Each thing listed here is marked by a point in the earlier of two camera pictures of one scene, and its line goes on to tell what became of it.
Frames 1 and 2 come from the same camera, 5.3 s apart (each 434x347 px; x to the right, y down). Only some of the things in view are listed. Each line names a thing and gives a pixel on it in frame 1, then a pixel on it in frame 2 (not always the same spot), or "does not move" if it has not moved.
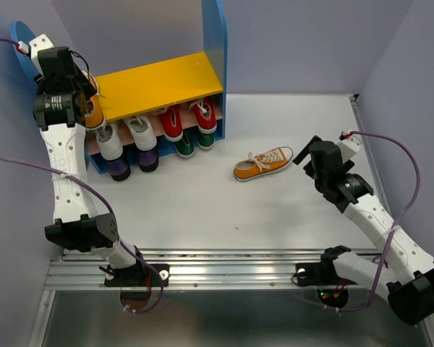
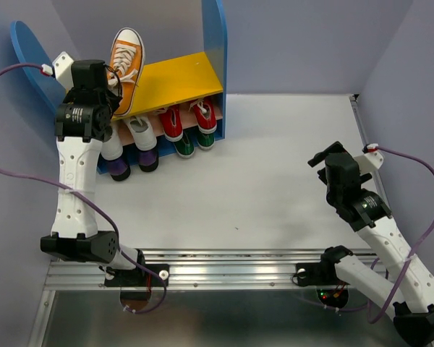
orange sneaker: [263, 163] to [125, 65]
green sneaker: [205, 141] does not move
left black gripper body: [83, 83] to [113, 100]
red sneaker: [205, 115] does not move
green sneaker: [185, 147] does not move
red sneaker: [171, 121] does not move
